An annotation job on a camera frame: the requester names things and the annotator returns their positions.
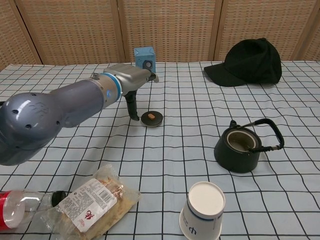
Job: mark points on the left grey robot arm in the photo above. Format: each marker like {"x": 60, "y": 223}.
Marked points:
{"x": 50, "y": 112}

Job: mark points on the clear packaged snack bag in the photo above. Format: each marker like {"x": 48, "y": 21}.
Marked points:
{"x": 95, "y": 200}

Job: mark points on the clear plastic bottle red label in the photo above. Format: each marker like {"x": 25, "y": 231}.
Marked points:
{"x": 20, "y": 207}

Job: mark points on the light blue cardboard box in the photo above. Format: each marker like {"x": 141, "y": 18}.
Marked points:
{"x": 143, "y": 55}

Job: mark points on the black baseball cap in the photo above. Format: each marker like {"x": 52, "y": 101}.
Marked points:
{"x": 250, "y": 65}

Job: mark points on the white paper cup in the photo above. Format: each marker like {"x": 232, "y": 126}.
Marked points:
{"x": 205, "y": 200}

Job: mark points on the white black grid tablecloth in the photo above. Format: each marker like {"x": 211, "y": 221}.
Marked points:
{"x": 187, "y": 100}

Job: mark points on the woven bamboo folding screen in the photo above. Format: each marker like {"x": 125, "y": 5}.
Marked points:
{"x": 175, "y": 25}

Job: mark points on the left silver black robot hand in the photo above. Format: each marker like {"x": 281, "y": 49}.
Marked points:
{"x": 132, "y": 75}

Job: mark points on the small black round disc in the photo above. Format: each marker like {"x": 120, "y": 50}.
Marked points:
{"x": 155, "y": 121}

